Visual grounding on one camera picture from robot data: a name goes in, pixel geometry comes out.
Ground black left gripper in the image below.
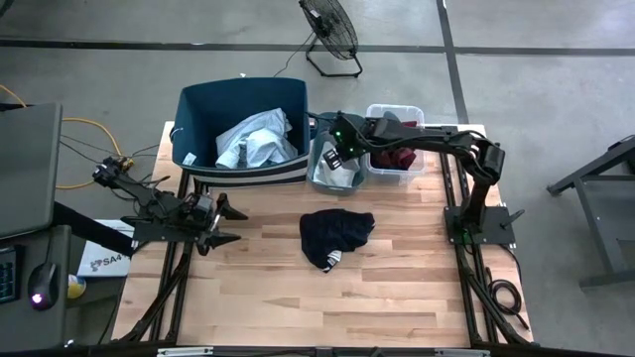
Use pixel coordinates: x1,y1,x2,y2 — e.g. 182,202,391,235
181,192,249,257

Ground plain white sock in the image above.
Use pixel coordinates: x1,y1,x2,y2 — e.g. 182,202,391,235
313,142,361,188

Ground maroon cloth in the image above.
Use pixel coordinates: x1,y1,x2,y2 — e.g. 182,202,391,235
371,120,418,173

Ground black cloth with striped band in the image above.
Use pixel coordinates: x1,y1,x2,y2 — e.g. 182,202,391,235
299,207,376,274

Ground light blue patterned shirt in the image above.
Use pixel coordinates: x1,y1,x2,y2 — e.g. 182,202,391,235
214,107,299,170

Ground small teal plastic bin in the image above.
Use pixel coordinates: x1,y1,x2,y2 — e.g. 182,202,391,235
306,111,368,196

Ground clear plastic bin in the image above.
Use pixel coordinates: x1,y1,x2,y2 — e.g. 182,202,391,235
365,102,427,185

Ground navy fabric bin white stripes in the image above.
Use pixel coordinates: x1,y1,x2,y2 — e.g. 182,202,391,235
171,76,312,188

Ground white printed cardboard box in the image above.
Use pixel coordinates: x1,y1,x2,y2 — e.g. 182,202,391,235
76,219,135,279

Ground black floor fan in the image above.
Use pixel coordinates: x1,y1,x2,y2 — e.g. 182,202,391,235
298,0,364,79

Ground black diagonal desk bar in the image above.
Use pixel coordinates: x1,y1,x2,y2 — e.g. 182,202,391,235
52,200,135,258

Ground yellow and blue ball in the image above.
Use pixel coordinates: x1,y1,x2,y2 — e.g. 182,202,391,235
66,274,88,300

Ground black computer mouse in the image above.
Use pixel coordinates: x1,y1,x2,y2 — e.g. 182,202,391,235
27,262,60,312

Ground dark grey desk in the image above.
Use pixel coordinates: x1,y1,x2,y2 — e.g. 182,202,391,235
0,225,70,353

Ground grey laptop lid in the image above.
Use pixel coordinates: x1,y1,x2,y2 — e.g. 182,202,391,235
0,102,64,239

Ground black keyboard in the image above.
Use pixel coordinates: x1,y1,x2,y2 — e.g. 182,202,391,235
0,245,22,304

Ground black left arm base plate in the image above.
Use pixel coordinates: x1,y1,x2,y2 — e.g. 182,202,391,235
121,215,207,244

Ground black fan cable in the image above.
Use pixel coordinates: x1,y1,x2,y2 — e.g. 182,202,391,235
272,32,317,79

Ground black aluminium table frame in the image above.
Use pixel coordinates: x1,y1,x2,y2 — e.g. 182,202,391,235
98,123,537,357

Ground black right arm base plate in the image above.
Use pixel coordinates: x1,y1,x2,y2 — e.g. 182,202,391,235
444,205,526,247

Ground yellow cable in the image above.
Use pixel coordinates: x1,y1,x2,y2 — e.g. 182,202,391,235
0,83,135,190

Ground coiled black cable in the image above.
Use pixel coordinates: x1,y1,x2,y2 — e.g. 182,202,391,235
483,267,531,331

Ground grey metal desk frame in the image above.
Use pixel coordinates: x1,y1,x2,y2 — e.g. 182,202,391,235
545,134,635,292

